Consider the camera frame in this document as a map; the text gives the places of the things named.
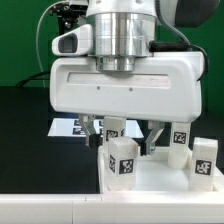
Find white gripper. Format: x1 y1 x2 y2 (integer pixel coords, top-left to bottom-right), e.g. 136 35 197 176
50 52 204 156

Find white square tabletop tray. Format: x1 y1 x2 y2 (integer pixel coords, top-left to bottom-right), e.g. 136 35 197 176
98 147 224 192

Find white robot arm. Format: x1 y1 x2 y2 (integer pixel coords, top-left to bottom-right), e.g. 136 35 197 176
50 0 220 154

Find white sheet with tags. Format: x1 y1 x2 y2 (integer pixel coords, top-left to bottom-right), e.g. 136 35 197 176
48 118 143 139

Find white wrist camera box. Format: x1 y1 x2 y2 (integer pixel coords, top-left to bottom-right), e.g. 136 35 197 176
52 24 93 56

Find grey cable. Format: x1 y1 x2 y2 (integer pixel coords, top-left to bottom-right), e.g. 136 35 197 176
35 0 68 76

